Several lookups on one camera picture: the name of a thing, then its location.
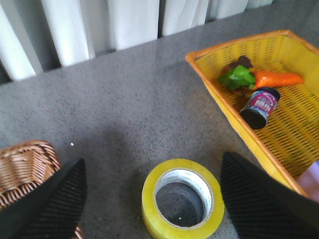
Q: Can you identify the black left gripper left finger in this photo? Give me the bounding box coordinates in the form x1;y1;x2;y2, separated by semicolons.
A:
0;159;87;239

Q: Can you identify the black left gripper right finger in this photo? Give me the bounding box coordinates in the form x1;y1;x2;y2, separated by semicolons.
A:
220;152;319;239

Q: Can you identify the yellow tape roll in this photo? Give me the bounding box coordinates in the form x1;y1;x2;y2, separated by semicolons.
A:
142;158;225;239

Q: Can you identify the brown wicker basket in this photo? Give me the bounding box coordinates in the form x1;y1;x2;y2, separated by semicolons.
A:
0;140;84;239

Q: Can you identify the purple sponge block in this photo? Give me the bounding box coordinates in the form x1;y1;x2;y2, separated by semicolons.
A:
297;161;319;202

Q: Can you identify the yellow plastic basket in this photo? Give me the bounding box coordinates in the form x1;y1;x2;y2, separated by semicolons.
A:
185;30;319;195

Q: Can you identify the small purple labelled can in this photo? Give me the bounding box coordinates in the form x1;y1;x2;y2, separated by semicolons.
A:
239;87;281;129

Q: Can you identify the orange toy carrot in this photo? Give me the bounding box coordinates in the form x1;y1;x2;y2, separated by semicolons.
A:
218;65;304;90

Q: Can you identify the dark brown toy piece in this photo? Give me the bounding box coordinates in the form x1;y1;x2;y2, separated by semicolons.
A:
227;55;253;71

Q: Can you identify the white pleated curtain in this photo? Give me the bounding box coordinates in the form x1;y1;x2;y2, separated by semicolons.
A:
0;0;271;83

